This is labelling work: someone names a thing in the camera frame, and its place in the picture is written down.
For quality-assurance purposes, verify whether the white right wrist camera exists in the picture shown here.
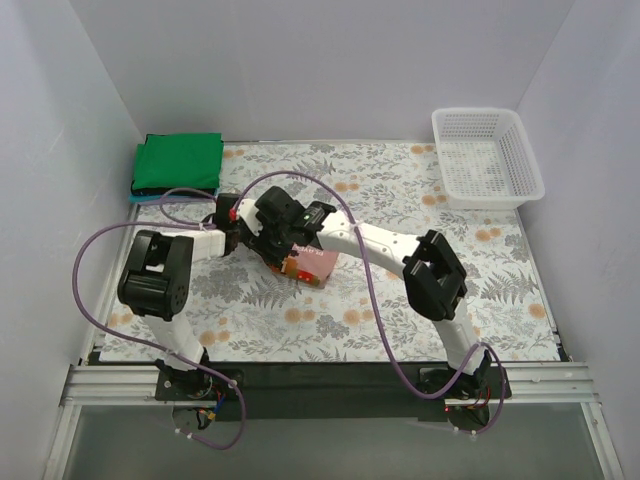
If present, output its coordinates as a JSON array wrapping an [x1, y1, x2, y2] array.
[[229, 199, 263, 238]]

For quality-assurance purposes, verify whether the green folded t shirt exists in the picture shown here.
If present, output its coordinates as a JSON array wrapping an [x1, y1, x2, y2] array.
[[131, 133, 224, 192]]

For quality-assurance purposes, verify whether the dark folded t shirt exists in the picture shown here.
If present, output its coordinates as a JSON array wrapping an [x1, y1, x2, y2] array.
[[129, 184, 217, 196]]

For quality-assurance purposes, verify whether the aluminium frame rail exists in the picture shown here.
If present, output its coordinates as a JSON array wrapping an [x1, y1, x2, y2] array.
[[43, 361, 624, 479]]

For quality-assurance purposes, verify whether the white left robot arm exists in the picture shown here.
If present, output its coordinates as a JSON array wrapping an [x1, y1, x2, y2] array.
[[117, 193, 239, 400]]

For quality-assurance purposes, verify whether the pink t shirt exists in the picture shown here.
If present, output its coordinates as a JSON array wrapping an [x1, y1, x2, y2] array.
[[271, 245, 339, 288]]

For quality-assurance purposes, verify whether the white plastic basket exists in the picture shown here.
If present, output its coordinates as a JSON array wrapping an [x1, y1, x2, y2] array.
[[431, 108, 545, 210]]

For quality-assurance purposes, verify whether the floral patterned table mat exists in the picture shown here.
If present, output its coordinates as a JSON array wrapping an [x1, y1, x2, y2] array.
[[98, 142, 562, 364]]

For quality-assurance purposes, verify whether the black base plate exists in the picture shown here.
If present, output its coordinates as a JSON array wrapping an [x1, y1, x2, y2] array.
[[155, 362, 502, 422]]

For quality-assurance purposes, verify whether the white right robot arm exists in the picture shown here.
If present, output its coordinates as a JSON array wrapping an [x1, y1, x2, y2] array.
[[237, 187, 491, 399]]

